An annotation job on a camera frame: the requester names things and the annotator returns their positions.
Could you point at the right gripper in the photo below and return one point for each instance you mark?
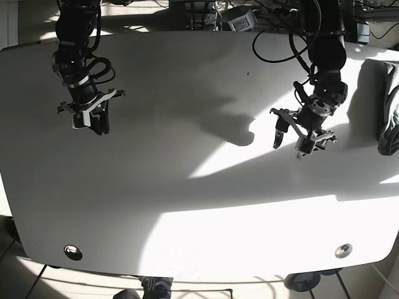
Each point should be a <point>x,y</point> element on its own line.
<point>94,114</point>

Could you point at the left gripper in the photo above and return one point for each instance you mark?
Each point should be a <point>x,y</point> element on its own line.
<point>310,138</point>

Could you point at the plain dark grey T-shirt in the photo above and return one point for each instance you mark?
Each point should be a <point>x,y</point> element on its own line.
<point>388,125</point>

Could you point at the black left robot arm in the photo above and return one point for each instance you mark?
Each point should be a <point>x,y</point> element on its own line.
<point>324,33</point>

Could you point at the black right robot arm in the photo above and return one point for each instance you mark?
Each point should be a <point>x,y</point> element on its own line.
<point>78,31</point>

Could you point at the right silver table grommet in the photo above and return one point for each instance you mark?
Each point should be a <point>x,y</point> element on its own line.
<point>343,251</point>

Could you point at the silver table grommet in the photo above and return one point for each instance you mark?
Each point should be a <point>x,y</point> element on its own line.
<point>343,251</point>
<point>73,252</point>

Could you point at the grey multi-socket box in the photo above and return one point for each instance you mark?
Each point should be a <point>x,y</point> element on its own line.
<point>241,19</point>

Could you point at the left silver table grommet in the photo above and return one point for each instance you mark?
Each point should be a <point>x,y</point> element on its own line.
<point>73,252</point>

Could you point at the black round stand base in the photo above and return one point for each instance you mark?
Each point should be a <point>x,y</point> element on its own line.
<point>304,282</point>

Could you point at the left black table leg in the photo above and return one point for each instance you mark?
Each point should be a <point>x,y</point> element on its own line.
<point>35,282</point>

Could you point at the white sneaker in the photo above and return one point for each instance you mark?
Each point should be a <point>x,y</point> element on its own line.
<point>127,294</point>

